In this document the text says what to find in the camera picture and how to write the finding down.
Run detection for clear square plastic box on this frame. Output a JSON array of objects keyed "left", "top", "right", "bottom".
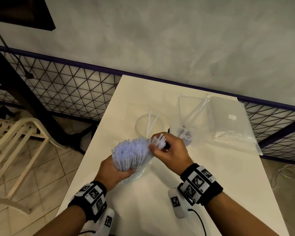
[{"left": 177, "top": 95, "right": 212, "bottom": 147}]

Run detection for black left wristband with markers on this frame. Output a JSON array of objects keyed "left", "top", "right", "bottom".
[{"left": 68, "top": 180, "right": 108, "bottom": 224}]

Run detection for black right camera cable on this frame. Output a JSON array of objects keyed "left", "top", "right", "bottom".
[{"left": 188, "top": 208, "right": 207, "bottom": 236}]

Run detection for person's left forearm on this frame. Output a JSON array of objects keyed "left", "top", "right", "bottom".
[{"left": 34, "top": 205, "right": 87, "bottom": 236}]

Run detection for purple framed wire mesh fence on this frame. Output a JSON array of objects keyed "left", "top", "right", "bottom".
[{"left": 0, "top": 45, "right": 295, "bottom": 163}]

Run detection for pack of clear straws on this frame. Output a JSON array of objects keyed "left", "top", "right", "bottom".
[{"left": 206, "top": 95, "right": 264, "bottom": 156}]

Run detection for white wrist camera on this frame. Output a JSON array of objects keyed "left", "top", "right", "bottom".
[
  {"left": 167, "top": 188, "right": 193, "bottom": 219},
  {"left": 82, "top": 207, "right": 115, "bottom": 236}
]

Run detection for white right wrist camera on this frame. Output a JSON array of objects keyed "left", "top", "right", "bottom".
[{"left": 167, "top": 188, "right": 193, "bottom": 219}]

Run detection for round clear plastic cup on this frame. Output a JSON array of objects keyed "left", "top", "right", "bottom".
[{"left": 134, "top": 113, "right": 167, "bottom": 143}]

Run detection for white straw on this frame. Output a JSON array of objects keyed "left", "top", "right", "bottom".
[
  {"left": 147, "top": 109, "right": 152, "bottom": 137},
  {"left": 148, "top": 110, "right": 161, "bottom": 135}
]

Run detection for person's right hand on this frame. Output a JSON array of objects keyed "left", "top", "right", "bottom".
[{"left": 148, "top": 132, "right": 195, "bottom": 177}]

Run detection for long clear straw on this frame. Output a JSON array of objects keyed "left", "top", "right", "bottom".
[{"left": 182, "top": 93, "right": 211, "bottom": 130}]

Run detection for person's right forearm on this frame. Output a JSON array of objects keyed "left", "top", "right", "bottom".
[{"left": 205, "top": 191, "right": 281, "bottom": 236}]

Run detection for pack of white straws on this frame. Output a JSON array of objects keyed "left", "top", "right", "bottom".
[{"left": 111, "top": 136, "right": 154, "bottom": 172}]

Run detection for person's left hand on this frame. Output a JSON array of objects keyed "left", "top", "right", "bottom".
[{"left": 93, "top": 154, "right": 136, "bottom": 194}]

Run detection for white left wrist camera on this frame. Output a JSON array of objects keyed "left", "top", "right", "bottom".
[{"left": 82, "top": 207, "right": 115, "bottom": 236}]

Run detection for white floor cables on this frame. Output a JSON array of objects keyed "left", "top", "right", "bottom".
[{"left": 270, "top": 163, "right": 295, "bottom": 188}]

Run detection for white plastic chair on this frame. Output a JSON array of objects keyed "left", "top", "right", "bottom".
[{"left": 0, "top": 116, "right": 67, "bottom": 215}]

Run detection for black wall screen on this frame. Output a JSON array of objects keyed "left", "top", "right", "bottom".
[{"left": 0, "top": 0, "right": 56, "bottom": 31}]

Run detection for black hanging power cable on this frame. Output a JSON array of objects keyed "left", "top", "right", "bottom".
[{"left": 0, "top": 22, "right": 34, "bottom": 79}]

